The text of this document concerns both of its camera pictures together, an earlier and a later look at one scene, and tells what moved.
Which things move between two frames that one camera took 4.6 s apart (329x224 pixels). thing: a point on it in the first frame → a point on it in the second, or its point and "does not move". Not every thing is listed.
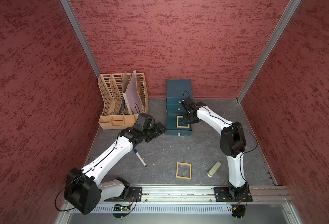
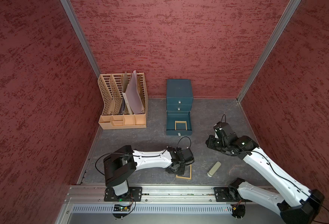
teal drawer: x=175 y=108 does not move
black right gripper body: x=188 y=118 → x=219 y=144
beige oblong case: x=214 y=169 does not move
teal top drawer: x=174 y=101 does not move
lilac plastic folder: x=133 y=95 does not move
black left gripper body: x=152 y=133 → x=178 y=171
